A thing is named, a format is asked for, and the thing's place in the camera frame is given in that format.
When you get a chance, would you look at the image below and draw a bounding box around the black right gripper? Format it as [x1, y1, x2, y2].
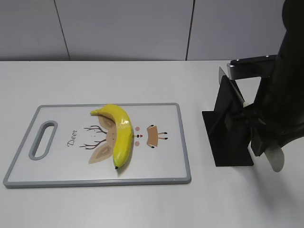
[241, 57, 304, 156]

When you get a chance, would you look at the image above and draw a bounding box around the knife with white handle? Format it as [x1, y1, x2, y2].
[218, 68, 285, 172]

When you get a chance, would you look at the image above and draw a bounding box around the yellow plastic banana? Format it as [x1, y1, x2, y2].
[90, 104, 133, 170]

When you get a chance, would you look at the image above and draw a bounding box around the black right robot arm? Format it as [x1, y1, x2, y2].
[229, 0, 304, 156]

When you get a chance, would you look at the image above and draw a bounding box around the black knife stand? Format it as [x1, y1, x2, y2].
[202, 76, 254, 167]

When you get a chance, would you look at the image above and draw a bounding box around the white grey-rimmed cutting board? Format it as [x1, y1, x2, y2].
[3, 103, 191, 188]

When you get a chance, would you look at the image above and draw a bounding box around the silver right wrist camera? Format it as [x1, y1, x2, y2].
[227, 55, 277, 80]

